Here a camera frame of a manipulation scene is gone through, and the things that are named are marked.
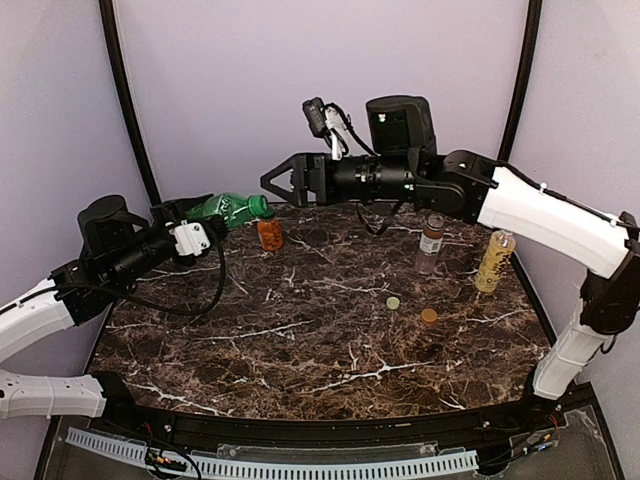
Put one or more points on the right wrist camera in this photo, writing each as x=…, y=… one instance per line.
x=327, y=123

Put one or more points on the black front rail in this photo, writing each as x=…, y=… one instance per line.
x=480, y=427

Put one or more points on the black frame post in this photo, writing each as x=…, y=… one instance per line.
x=107, y=9
x=521, y=80

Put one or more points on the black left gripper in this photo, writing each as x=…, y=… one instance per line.
x=167, y=216

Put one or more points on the green bottle cap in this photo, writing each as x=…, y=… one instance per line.
x=258, y=205

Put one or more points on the cream white bottle cap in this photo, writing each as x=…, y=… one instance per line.
x=393, y=303

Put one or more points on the brown coffee glass bottle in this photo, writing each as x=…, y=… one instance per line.
x=430, y=244

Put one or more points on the green plastic bottle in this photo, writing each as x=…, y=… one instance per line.
x=231, y=207

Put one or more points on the white slotted cable duct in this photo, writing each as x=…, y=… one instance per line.
x=415, y=461

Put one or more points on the left black frame post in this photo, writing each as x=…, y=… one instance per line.
x=107, y=9

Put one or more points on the gold brown bottle cap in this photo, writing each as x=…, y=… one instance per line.
x=429, y=316

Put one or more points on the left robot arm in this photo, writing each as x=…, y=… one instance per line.
x=119, y=247

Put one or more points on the orange juice bottle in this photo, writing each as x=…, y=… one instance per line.
x=270, y=233

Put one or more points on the large yellow tea bottle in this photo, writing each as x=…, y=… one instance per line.
x=499, y=250

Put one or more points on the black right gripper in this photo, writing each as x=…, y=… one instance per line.
x=310, y=179

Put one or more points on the right black frame post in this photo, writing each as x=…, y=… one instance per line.
x=521, y=80

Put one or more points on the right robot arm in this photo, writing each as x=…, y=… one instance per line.
x=403, y=165

